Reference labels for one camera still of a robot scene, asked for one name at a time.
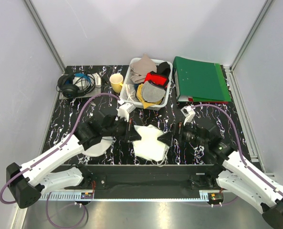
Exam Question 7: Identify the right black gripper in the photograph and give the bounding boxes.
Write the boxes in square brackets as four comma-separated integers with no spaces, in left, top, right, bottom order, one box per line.
[157,118,208,147]

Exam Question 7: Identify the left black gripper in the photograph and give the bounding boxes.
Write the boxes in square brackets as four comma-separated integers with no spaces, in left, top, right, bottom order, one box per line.
[102,115,141,142]

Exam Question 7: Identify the white bra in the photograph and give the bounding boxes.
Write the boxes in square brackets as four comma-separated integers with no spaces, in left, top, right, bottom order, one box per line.
[133,125,170,167]

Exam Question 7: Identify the white mesh laundry bag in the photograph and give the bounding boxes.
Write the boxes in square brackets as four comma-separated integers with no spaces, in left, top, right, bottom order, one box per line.
[83,136,114,157]

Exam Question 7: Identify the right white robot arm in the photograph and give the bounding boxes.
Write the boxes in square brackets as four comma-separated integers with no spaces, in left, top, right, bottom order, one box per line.
[158,122,283,229]

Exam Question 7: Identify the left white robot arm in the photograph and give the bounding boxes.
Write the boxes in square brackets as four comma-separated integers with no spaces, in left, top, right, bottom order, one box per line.
[5,114,141,209]

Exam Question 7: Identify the white plastic laundry basket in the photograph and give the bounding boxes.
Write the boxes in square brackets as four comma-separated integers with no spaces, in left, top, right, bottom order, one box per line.
[120,58,173,111]

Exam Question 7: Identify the yellow garment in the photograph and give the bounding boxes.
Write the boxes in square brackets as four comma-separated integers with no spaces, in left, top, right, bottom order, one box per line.
[136,84,162,109]

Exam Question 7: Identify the red and black garment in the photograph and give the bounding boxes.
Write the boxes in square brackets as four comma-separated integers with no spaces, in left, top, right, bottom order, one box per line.
[144,71,169,88]

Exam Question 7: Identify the yellow mug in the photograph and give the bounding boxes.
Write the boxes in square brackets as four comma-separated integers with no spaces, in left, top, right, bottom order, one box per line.
[109,73,124,93]

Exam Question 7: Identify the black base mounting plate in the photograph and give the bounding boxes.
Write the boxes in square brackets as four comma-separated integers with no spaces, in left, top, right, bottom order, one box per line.
[84,164,235,198]

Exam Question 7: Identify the beige garment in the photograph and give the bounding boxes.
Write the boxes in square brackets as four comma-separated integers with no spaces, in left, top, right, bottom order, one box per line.
[130,54,157,84]

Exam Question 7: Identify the silver tray with items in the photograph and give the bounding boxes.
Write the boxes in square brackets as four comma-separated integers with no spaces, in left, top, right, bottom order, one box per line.
[58,72,102,100]

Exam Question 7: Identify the black headphones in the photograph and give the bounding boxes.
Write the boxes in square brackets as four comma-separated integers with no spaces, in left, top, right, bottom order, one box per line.
[56,71,96,98]

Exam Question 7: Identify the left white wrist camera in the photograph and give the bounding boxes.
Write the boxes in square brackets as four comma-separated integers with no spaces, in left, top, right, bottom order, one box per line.
[116,99,136,122]

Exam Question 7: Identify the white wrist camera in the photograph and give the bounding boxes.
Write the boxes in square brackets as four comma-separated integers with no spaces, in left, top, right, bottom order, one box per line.
[181,106,195,126]
[116,99,136,122]

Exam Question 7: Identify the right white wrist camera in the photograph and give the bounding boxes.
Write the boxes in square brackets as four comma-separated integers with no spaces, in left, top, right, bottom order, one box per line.
[181,106,195,126]

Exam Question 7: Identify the green ring binder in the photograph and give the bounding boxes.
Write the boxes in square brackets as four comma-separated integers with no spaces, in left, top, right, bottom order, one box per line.
[173,56,231,104]

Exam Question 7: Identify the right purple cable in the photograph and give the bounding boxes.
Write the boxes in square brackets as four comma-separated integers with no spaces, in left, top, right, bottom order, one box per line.
[191,103,283,208]

